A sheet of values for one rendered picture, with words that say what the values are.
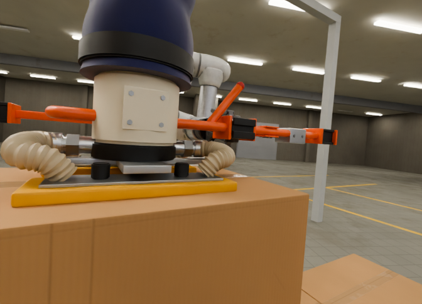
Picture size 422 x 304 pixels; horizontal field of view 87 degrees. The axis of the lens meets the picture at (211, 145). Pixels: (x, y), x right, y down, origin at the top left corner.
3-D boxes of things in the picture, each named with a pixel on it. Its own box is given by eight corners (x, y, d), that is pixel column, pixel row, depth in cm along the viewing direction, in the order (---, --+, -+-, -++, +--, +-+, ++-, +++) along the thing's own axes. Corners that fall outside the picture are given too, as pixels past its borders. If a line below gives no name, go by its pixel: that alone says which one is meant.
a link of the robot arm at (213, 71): (179, 181, 138) (212, 183, 144) (183, 188, 122) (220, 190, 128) (194, 57, 135) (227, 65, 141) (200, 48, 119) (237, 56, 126)
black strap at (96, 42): (73, 43, 32) (75, 14, 31) (80, 76, 52) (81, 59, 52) (211, 73, 42) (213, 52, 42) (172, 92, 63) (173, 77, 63)
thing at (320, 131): (321, 144, 70) (322, 128, 70) (301, 142, 77) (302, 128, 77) (336, 144, 74) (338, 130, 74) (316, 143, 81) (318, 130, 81)
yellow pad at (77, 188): (9, 208, 27) (10, 168, 27) (29, 189, 36) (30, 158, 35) (237, 191, 43) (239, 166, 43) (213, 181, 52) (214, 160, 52)
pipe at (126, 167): (15, 176, 29) (16, 132, 28) (48, 156, 50) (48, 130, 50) (233, 171, 45) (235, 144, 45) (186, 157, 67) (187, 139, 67)
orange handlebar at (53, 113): (-51, 114, 32) (-50, 88, 32) (13, 120, 58) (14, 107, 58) (336, 142, 76) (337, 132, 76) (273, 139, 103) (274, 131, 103)
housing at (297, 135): (290, 142, 65) (291, 127, 65) (273, 141, 71) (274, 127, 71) (306, 144, 68) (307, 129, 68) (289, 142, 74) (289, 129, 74)
